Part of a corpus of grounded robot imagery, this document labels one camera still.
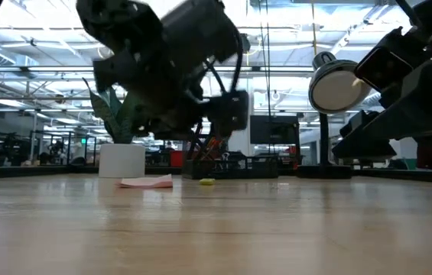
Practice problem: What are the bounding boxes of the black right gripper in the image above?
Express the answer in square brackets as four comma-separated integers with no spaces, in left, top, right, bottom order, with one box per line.
[332,57,432,161]

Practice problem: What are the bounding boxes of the pink sticky note pad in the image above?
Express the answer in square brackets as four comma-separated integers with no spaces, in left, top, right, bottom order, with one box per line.
[115,173,174,189]

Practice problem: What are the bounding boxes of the black mesh desk organizer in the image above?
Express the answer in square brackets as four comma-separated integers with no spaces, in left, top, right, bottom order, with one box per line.
[181,133,279,180]

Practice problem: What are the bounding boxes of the black desk lamp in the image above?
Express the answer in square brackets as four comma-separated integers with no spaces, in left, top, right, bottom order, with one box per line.
[296,51,372,180]

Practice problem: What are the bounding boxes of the green snake plant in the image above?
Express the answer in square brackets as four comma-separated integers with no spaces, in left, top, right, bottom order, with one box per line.
[82,78,144,144]

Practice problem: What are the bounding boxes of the red box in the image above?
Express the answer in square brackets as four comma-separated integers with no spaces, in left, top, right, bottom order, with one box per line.
[169,150,184,168]

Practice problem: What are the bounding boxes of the white plant pot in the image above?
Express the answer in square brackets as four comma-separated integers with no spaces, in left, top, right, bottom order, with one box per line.
[99,143,146,179]

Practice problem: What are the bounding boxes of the black monitor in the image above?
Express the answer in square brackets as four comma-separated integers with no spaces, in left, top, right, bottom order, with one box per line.
[249,114,300,145]

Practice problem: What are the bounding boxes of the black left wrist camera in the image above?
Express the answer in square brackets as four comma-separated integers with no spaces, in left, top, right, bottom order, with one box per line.
[206,89,251,134]

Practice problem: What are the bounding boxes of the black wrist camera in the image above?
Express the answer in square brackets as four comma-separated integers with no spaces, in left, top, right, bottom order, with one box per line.
[354,26,432,92]
[206,89,251,134]

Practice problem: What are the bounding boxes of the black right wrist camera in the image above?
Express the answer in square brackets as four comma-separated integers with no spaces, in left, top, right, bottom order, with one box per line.
[354,26,432,92]

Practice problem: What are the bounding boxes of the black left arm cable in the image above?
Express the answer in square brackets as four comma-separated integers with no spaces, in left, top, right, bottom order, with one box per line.
[230,30,245,92]

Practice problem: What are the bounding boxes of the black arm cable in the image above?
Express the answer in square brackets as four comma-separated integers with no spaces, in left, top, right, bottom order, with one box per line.
[395,0,419,28]
[230,30,245,92]

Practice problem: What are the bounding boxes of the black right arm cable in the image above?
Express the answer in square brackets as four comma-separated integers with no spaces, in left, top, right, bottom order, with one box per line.
[395,0,419,28]

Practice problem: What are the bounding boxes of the black table border frame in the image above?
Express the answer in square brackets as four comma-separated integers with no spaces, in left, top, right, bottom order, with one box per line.
[0,163,432,184]

